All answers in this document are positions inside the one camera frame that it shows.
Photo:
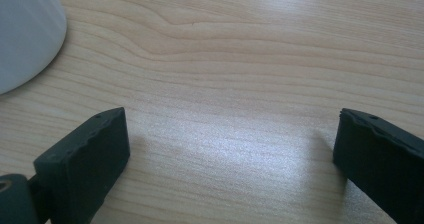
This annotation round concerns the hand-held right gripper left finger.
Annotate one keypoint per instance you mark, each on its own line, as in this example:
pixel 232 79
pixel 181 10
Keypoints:
pixel 83 164

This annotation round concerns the white mug with steel interior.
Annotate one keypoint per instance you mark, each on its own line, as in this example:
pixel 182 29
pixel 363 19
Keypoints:
pixel 26 34

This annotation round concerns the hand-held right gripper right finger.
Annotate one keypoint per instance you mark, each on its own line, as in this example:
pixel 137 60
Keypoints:
pixel 383 164

